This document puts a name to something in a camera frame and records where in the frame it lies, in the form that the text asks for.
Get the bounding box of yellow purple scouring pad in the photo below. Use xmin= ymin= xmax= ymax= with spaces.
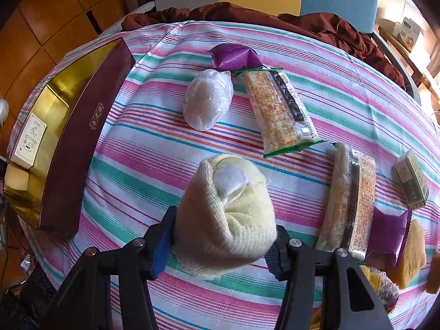
xmin=359 ymin=265 xmax=400 ymax=313

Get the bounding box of maroon gift box gold interior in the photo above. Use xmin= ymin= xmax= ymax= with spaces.
xmin=3 ymin=38 xmax=136 ymax=237

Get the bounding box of striped tablecloth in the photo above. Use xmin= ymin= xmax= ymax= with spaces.
xmin=7 ymin=21 xmax=440 ymax=330

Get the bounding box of clear cracker packet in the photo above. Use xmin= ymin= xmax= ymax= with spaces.
xmin=315 ymin=142 xmax=377 ymax=260

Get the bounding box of maroon cloth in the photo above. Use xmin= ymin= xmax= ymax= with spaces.
xmin=121 ymin=2 xmax=408 ymax=92

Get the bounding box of small green carton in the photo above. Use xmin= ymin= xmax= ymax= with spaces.
xmin=393 ymin=148 xmax=430 ymax=210

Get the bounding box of white plastic-wrapped ball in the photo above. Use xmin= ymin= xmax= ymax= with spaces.
xmin=183 ymin=69 xmax=234 ymax=131

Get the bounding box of cream sponge block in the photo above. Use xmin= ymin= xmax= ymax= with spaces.
xmin=3 ymin=165 xmax=30 ymax=191

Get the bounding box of wooden side table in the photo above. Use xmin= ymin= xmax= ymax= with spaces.
xmin=378 ymin=24 xmax=440 ymax=100

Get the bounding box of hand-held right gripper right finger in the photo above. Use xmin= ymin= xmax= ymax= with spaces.
xmin=265 ymin=225 xmax=395 ymax=330

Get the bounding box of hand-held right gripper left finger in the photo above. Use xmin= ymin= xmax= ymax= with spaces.
xmin=41 ymin=205 xmax=179 ymax=330

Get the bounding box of white printed card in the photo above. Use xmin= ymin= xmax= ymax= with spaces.
xmin=15 ymin=113 xmax=48 ymax=169

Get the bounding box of purple snack packet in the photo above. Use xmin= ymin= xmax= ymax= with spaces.
xmin=209 ymin=44 xmax=263 ymax=71
xmin=365 ymin=206 xmax=413 ymax=269

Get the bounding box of cream knitted sock bundle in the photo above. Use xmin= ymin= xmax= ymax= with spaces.
xmin=174 ymin=155 xmax=278 ymax=279

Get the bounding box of white blue cardboard box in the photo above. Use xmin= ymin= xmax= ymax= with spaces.
xmin=392 ymin=16 xmax=423 ymax=53

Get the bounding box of green-edged cracker packet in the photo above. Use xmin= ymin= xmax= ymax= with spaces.
xmin=235 ymin=68 xmax=325 ymax=159

